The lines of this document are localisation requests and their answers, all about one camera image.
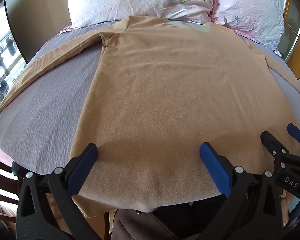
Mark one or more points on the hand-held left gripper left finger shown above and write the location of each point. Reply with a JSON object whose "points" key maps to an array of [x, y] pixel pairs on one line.
{"points": [[83, 168]]}

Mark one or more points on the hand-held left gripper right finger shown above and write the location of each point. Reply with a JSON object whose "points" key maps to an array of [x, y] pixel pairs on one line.
{"points": [[214, 168]]}

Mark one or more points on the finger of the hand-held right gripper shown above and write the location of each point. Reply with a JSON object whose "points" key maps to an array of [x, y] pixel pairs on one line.
{"points": [[295, 132], [272, 140]]}

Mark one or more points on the tan long-sleeve shirt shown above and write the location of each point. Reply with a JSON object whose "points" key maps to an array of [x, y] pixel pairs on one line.
{"points": [[165, 100]]}

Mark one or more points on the person's right hand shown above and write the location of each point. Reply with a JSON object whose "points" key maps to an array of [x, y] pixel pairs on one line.
{"points": [[285, 208]]}

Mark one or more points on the grey textured bed sheet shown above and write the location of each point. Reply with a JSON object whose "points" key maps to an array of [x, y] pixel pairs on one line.
{"points": [[47, 120]]}

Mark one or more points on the person's grey-brown trousers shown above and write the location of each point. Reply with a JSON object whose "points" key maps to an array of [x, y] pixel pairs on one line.
{"points": [[140, 226]]}

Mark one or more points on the pink floral pillow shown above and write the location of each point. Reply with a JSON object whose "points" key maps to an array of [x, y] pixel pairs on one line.
{"points": [[250, 12]]}

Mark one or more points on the window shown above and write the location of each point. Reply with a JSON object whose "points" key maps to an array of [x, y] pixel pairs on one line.
{"points": [[5, 57]]}

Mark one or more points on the brown headboard panel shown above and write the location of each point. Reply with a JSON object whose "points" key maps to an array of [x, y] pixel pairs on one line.
{"points": [[37, 12]]}

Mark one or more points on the dark wooden bed frame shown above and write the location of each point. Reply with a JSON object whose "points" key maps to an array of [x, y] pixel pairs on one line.
{"points": [[1, 180]]}

